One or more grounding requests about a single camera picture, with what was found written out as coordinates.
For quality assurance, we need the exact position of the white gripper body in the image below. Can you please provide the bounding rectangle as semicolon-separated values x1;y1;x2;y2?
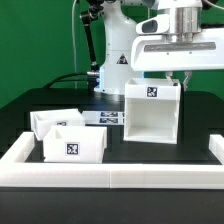
131;28;224;72

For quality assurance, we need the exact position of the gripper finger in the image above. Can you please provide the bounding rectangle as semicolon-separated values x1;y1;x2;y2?
166;71;174;85
183;71;192;91

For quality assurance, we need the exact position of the white drawer cabinet box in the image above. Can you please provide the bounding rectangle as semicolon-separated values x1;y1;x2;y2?
124;78;181;144

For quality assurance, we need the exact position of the white front drawer tray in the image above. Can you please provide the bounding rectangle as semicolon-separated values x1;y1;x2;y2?
43;126;107;163

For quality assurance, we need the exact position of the white drawer tray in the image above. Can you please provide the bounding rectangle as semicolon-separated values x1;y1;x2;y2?
43;126;107;163
30;109;85;140

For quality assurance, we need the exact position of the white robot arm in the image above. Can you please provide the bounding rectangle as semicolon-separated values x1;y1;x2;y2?
88;0;224;99

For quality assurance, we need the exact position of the white rear drawer tray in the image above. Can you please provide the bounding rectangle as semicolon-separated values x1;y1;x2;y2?
30;109;85;140

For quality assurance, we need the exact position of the white U-shaped border fence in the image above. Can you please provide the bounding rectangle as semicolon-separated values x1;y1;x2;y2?
0;132;224;189

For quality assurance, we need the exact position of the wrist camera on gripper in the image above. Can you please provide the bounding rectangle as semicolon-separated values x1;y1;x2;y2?
136;14;170;35

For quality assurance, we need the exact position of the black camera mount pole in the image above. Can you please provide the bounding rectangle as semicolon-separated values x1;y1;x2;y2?
80;0;104;89

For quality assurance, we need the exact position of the white marker base plate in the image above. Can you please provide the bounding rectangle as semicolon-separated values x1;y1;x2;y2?
82;111;124;125

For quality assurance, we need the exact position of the white hanging cable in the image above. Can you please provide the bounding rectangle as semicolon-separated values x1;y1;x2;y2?
71;0;79;90

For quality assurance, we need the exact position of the black cable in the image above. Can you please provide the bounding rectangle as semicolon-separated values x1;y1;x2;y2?
42;72;100;90

